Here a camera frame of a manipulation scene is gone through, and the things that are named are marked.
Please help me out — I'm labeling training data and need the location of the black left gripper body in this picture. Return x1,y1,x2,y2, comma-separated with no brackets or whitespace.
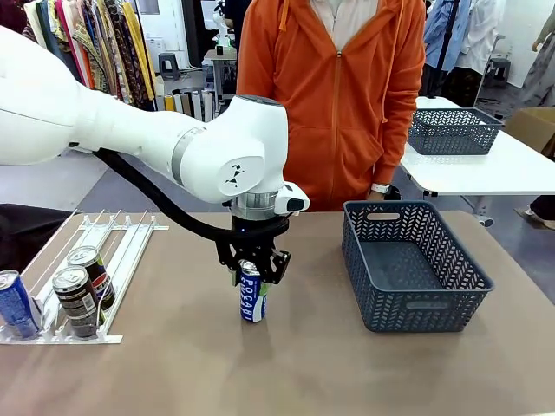
215,235,279,272

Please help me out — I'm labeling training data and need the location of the blue white Pocari Sweat can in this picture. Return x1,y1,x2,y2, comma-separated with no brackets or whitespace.
239,258,271,324

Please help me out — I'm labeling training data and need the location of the grey plastic lattice basket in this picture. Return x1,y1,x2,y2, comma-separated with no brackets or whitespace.
407,107,505,156
341,199,495,334

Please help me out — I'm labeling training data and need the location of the black Pepsi can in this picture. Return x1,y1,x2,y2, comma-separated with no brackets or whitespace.
67,245,117,311

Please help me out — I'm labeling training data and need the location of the black can with white label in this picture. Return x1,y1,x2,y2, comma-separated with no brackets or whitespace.
51,265,107,339

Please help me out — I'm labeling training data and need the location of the dark blue can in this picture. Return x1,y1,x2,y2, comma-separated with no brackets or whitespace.
0,269,42,341

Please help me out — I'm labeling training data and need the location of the person's left forearm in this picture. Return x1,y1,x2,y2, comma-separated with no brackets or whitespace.
371,103,425,192

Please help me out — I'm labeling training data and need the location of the person in orange hoodie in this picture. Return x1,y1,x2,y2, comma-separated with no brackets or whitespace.
236,0,427,212

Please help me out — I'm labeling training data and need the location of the background workbench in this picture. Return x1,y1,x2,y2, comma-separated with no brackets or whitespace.
202,49,238,109

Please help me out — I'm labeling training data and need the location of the grey plastic stool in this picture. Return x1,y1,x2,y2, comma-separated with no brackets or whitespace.
484,55,511,88
158,51,181,81

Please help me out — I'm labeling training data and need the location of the black cloth cover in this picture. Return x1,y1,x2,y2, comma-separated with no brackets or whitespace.
0,202,75,275

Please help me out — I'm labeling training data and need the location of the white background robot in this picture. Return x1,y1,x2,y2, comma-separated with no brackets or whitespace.
212,0,238,48

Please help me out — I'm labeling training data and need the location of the white side table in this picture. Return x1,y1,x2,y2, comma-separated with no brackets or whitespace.
398,95,555,220

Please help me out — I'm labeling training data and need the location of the clothes rack with colourful garments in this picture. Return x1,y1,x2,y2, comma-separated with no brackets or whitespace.
0,0,157,112

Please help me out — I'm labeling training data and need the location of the bystander's shoe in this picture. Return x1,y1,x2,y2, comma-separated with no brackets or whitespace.
524,194,555,231

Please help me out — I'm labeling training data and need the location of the black stand pole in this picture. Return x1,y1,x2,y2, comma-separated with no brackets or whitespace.
427,0,461,101

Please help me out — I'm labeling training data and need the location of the brown cardboard box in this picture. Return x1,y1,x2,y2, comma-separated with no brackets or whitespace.
504,107,555,159

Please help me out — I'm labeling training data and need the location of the grey dress on mannequin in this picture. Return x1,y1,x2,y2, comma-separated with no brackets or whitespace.
518,0,555,108

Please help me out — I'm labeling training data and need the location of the white wire can dispenser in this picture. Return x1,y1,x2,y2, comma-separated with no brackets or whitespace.
0,209,171,347

